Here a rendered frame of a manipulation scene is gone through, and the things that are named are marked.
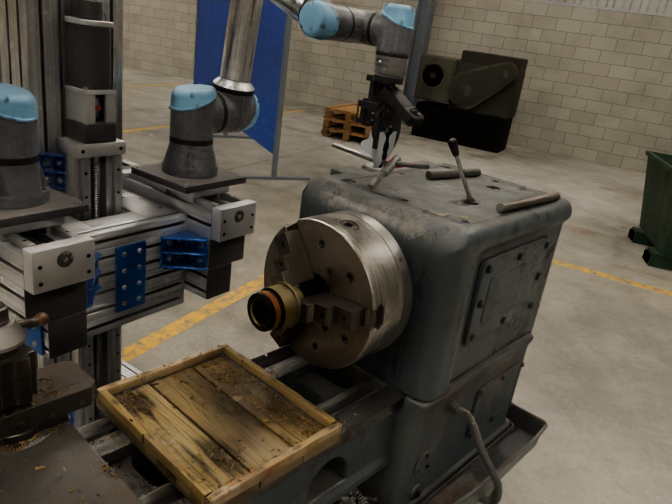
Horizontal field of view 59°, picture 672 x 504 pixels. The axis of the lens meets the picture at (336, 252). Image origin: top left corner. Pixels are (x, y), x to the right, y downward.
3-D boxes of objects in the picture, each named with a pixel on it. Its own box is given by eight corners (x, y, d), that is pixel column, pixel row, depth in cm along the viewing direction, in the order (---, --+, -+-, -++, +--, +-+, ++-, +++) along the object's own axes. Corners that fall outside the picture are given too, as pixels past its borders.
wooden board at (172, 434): (224, 357, 133) (225, 341, 132) (340, 441, 112) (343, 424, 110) (96, 406, 112) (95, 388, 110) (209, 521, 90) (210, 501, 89)
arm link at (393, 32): (392, 4, 136) (424, 8, 131) (384, 54, 140) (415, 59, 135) (373, 0, 130) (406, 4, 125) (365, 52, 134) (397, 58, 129)
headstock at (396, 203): (409, 271, 197) (431, 157, 183) (543, 331, 168) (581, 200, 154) (276, 317, 154) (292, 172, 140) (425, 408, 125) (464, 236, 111)
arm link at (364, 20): (324, 2, 133) (363, 7, 128) (352, 8, 142) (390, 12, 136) (319, 39, 136) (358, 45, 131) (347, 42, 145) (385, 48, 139)
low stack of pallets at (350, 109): (350, 127, 1010) (354, 101, 995) (397, 137, 981) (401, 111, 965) (319, 135, 901) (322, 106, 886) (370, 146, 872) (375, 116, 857)
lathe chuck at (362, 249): (280, 304, 142) (311, 187, 127) (375, 385, 125) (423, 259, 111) (251, 314, 135) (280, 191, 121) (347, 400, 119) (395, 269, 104)
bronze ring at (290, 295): (281, 271, 117) (245, 280, 111) (314, 288, 112) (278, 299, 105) (277, 312, 121) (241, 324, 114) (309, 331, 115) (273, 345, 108)
